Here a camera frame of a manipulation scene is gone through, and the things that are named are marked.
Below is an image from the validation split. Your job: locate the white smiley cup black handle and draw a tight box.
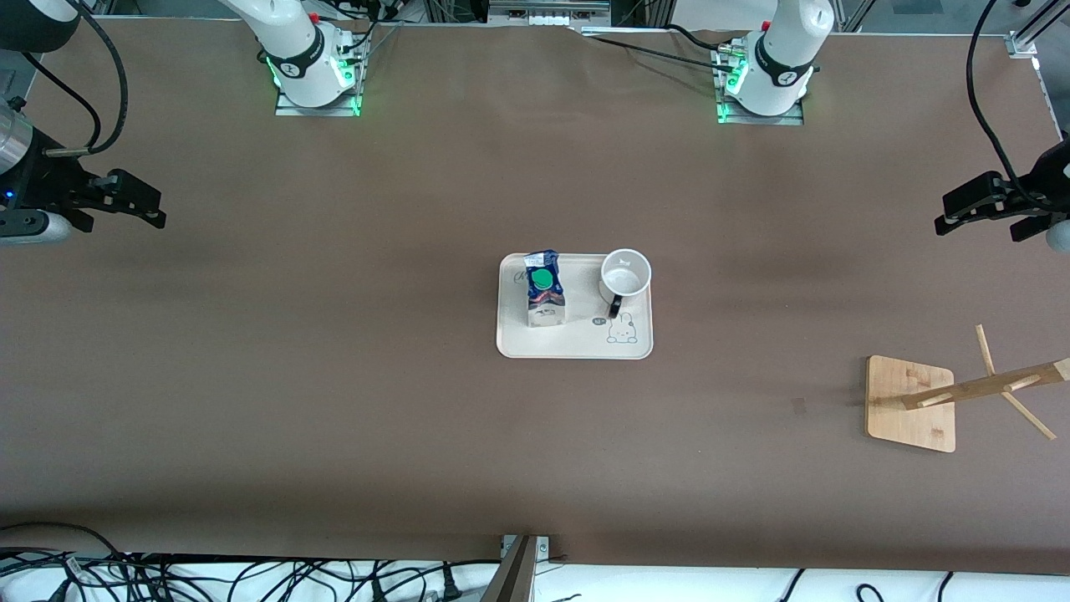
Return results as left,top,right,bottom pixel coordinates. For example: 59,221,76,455
599,248,652,319

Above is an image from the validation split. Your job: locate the blue milk carton green cap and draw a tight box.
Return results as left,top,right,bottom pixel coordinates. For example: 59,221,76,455
523,249,566,329

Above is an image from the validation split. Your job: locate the wooden cup rack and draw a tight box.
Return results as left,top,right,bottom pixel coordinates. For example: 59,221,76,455
865,324,1070,453

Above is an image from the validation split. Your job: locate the cream tray with rabbit print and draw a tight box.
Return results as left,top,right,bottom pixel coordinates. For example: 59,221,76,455
497,253,654,360

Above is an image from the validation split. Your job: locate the white power strip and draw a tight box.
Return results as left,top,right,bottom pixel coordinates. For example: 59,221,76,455
489,0,611,26

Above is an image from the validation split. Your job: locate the grey metal strut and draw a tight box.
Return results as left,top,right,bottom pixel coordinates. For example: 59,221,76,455
481,535,538,602

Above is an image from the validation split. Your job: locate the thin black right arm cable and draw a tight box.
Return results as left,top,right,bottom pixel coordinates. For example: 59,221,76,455
23,50,103,153

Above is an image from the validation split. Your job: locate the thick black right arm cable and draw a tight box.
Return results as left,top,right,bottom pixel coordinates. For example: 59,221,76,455
43,0,129,160

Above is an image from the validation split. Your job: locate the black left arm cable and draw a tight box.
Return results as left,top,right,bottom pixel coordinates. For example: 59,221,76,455
966,0,1033,189

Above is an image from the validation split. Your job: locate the aluminium frame profile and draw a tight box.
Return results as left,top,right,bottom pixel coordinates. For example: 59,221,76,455
1007,0,1070,59

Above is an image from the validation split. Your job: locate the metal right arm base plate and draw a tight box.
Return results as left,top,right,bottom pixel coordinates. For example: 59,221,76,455
276,25,363,118

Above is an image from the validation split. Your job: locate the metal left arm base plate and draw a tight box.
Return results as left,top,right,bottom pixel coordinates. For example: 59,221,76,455
713,42,805,126

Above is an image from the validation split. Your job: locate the black cable on table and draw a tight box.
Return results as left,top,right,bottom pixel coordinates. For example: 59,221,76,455
577,23,738,73

